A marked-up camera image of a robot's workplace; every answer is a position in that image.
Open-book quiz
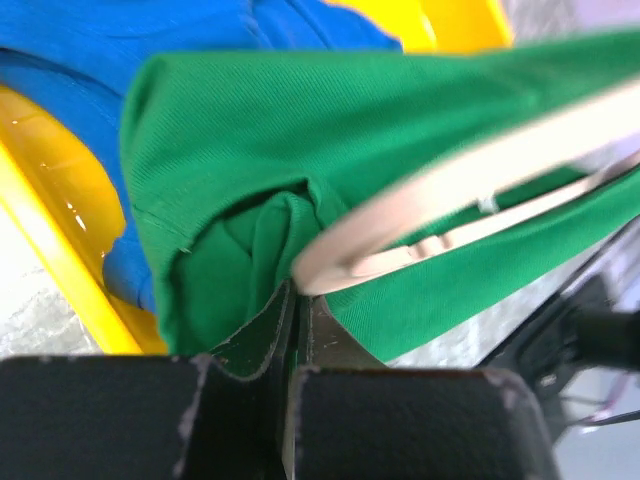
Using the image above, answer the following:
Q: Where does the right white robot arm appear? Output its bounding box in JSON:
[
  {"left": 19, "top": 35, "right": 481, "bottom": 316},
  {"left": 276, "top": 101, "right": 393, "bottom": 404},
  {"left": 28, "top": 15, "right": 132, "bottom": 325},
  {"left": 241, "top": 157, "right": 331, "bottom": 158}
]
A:
[{"left": 478, "top": 218, "right": 639, "bottom": 439}]

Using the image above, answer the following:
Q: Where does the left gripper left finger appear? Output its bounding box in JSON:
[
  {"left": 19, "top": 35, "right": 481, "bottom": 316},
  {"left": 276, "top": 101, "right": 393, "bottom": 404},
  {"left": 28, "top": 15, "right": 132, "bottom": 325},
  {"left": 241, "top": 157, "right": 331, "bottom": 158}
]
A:
[{"left": 1, "top": 282, "right": 295, "bottom": 479}]

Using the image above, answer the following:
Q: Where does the green tank top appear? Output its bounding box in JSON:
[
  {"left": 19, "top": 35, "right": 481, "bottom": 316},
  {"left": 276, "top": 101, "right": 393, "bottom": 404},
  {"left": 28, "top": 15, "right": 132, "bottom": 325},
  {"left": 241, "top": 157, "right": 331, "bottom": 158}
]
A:
[{"left": 120, "top": 28, "right": 639, "bottom": 362}]

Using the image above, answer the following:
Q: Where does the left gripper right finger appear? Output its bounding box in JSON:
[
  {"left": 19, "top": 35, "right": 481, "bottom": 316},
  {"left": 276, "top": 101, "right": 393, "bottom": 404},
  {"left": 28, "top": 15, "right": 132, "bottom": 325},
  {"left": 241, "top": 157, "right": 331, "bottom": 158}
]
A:
[{"left": 284, "top": 299, "right": 560, "bottom": 479}]

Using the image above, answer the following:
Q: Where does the yellow plastic tray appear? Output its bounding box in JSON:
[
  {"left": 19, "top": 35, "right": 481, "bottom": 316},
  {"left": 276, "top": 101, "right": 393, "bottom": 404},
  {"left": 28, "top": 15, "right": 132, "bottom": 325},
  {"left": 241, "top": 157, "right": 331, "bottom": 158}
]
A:
[{"left": 1, "top": 1, "right": 513, "bottom": 354}]

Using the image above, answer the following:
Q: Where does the blue garment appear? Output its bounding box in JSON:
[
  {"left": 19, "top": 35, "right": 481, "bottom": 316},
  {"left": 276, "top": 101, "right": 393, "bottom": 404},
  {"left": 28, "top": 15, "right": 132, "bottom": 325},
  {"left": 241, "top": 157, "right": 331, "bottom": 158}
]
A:
[{"left": 1, "top": 1, "right": 405, "bottom": 324}]

